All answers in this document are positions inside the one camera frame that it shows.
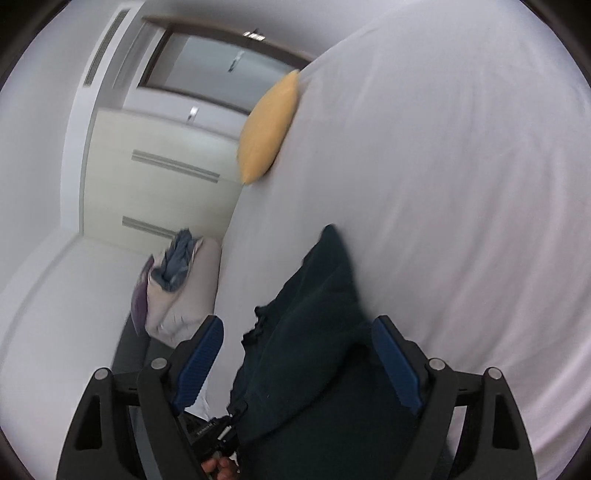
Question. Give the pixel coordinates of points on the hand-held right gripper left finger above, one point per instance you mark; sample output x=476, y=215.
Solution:
x=203, y=364

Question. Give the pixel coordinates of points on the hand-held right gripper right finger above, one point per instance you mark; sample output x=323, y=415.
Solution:
x=397, y=364

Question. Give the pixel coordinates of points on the dark green knit sweater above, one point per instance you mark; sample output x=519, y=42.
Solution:
x=314, y=369

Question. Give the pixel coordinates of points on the person's left hand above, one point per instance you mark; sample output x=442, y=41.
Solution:
x=221, y=468

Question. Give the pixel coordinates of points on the folded white duvet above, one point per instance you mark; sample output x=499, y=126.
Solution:
x=184, y=304

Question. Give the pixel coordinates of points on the purple cloth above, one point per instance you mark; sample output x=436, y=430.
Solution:
x=138, y=304

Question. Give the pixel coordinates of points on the blue cloth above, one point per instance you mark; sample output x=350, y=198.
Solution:
x=178, y=263

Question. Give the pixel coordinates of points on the cream wardrobe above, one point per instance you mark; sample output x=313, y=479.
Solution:
x=138, y=194

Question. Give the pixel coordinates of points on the white bed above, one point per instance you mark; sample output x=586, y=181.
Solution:
x=438, y=184

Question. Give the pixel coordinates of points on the yellow pillow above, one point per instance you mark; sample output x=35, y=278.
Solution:
x=268, y=129

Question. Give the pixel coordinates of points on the brown framed door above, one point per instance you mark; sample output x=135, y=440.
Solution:
x=207, y=64

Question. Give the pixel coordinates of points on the air vent grille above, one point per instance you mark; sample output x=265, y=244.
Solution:
x=104, y=48

